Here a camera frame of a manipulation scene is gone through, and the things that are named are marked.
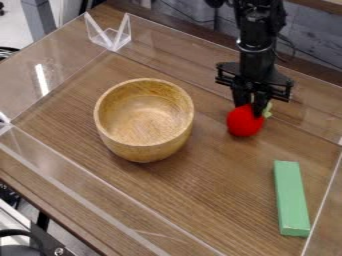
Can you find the red felt fruit green leaf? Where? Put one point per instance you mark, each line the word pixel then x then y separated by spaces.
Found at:
pixel 241 121

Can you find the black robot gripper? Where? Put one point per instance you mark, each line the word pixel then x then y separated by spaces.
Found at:
pixel 254 75

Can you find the green rectangular block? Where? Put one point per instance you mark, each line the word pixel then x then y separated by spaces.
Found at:
pixel 293 213

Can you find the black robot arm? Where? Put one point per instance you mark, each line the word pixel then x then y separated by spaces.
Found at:
pixel 259 18

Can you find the black clamp with bolt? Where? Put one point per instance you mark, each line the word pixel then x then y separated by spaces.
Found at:
pixel 54 248

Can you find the round wooden bowl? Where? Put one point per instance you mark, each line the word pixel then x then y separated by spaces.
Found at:
pixel 143 117

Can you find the grey metal post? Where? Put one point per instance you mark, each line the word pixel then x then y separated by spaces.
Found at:
pixel 39 17

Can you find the clear acrylic tray walls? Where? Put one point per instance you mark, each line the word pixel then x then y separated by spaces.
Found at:
pixel 203 202

